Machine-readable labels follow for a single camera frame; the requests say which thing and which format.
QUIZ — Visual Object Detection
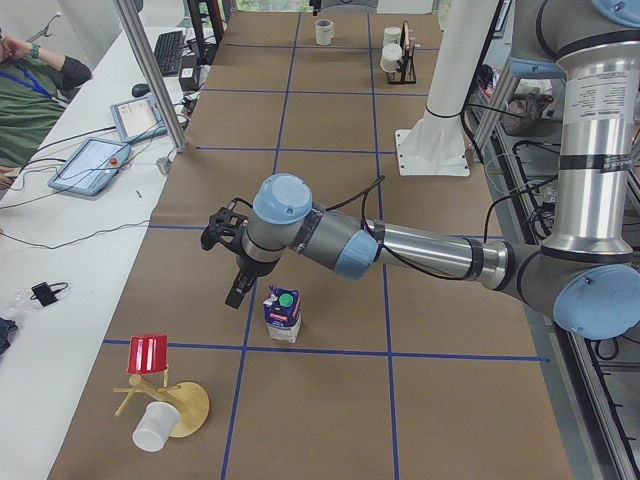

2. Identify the blue white milk carton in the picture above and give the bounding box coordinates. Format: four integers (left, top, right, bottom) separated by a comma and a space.
263, 285, 301, 343

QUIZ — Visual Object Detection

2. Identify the white plastic cup on stand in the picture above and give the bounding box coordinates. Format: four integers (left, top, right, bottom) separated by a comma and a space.
132, 401, 180, 453

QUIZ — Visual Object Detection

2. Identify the far blue teach pendant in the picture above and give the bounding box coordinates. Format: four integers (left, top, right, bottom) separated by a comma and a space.
110, 94, 167, 143

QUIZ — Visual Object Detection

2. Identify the wooden cup tree stand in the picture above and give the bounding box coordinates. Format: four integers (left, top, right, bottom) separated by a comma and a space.
113, 369, 211, 438

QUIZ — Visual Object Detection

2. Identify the red plastic cup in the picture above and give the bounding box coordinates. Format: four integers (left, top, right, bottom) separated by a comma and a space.
126, 334, 168, 374

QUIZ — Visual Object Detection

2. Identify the seated person in green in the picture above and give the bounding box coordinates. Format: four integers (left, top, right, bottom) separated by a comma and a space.
1, 36, 92, 190

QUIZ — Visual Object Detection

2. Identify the small black adapter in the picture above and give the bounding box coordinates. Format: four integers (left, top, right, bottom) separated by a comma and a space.
30, 282, 69, 307

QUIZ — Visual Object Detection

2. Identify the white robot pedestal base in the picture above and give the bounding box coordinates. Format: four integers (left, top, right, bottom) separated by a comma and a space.
396, 0, 500, 177

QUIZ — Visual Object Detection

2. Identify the aluminium frame post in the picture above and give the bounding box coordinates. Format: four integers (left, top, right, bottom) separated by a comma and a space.
113, 0, 187, 153

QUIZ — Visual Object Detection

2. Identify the blue teach pendant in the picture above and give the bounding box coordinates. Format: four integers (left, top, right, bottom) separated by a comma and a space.
110, 94, 167, 143
47, 138, 131, 197

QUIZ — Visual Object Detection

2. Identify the white mug with handle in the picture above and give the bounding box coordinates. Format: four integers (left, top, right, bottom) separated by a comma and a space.
314, 19, 334, 46

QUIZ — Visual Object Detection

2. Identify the black computer mouse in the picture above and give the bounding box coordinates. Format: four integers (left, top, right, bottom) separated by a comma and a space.
131, 83, 150, 98

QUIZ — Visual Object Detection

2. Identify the black keyboard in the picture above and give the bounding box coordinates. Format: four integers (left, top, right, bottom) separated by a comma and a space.
154, 31, 184, 76

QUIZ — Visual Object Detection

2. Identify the black wire cup rack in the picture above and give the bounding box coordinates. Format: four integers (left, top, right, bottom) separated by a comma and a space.
385, 21, 417, 85

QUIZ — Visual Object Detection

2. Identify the near blue teach pendant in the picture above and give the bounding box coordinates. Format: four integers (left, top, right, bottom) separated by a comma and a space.
47, 138, 131, 197

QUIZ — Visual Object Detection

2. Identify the black power supply box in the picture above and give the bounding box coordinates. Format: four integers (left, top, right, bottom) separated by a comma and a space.
178, 54, 207, 92

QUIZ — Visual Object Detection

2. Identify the white cup left in rack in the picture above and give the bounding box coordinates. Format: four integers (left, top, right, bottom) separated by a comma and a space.
382, 26, 402, 46

